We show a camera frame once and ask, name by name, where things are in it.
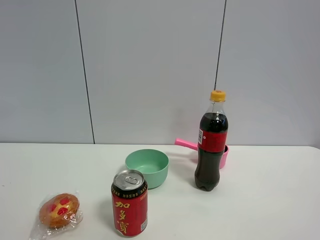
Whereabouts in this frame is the pink toy saucepan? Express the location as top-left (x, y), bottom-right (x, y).
top-left (174, 138), bottom-right (229, 169)

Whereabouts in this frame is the red herbal tea can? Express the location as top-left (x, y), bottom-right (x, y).
top-left (111, 169), bottom-right (148, 237)

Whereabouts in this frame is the green plastic bowl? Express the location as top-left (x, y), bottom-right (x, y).
top-left (125, 149), bottom-right (169, 189)

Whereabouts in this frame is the wrapped fruit pastry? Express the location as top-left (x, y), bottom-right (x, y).
top-left (29, 192), bottom-right (83, 240)

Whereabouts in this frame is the cola bottle yellow cap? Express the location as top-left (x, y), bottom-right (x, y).
top-left (194, 90), bottom-right (229, 192)

